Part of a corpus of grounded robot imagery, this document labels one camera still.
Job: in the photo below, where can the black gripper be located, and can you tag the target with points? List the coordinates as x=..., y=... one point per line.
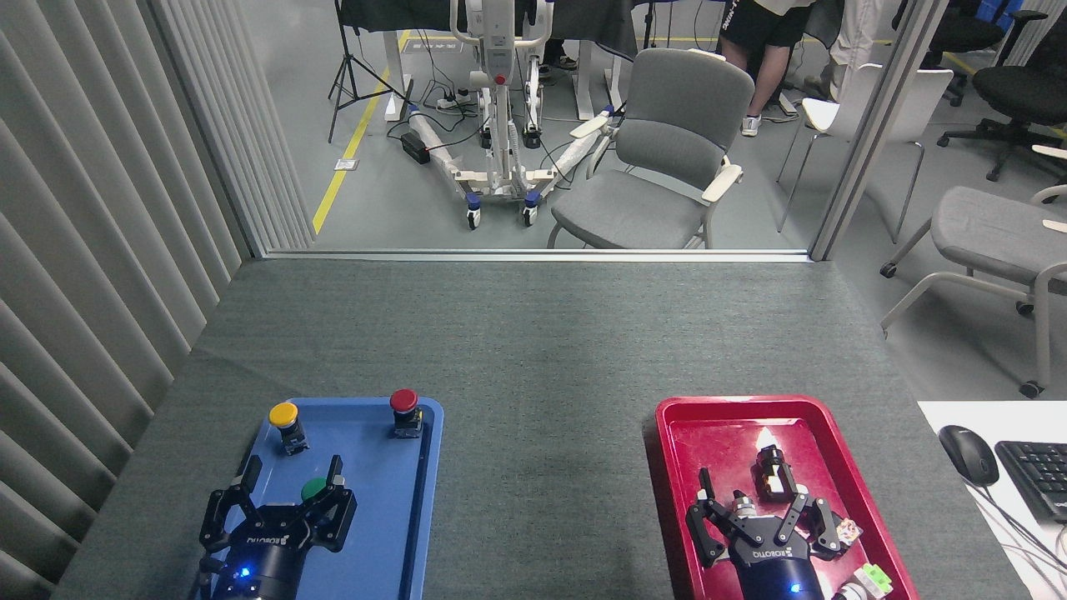
x=771, y=562
x=267, y=558

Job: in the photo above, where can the green push button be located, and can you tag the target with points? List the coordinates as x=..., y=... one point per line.
x=313, y=489

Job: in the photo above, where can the yellow push button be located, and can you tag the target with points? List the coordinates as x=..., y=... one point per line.
x=286, y=421

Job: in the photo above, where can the red push button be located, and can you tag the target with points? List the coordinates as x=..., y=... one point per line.
x=405, y=408

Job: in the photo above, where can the blue plastic tray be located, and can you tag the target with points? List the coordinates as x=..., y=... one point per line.
x=375, y=500

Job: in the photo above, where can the red plastic tray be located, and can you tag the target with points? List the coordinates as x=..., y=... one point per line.
x=717, y=442

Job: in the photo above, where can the black computer mouse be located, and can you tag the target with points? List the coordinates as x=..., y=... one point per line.
x=969, y=454

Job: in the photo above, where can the black keyboard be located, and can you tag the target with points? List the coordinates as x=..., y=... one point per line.
x=1038, y=477

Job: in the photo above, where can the grey armchair on castors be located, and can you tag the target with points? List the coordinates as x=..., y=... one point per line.
x=992, y=229

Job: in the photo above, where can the black power adapter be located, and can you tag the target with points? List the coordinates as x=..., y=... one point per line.
x=414, y=147

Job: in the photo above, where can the grey armchair with cream armrests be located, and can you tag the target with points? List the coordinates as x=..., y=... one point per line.
x=667, y=142

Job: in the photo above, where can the white plastic chair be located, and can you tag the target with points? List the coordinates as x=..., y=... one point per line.
x=850, y=104

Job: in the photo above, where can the black tripod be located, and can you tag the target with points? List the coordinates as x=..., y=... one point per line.
x=354, y=79

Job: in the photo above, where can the white power strip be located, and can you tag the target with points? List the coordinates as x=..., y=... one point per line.
x=453, y=100

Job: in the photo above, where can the white stand on wheels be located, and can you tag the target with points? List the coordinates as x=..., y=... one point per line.
x=500, y=100

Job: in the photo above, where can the person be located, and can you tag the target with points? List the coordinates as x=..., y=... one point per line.
x=859, y=37
x=763, y=33

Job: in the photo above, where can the black office chair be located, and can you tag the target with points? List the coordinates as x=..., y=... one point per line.
x=1021, y=92
x=963, y=33

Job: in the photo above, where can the black and white switch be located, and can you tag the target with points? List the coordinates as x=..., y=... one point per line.
x=775, y=475

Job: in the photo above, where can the black switch with orange base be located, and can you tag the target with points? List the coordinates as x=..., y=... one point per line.
x=849, y=532

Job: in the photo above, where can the white and green switch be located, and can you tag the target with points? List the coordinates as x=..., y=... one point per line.
x=867, y=581

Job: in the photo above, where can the silver post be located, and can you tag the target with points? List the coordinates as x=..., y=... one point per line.
x=875, y=125

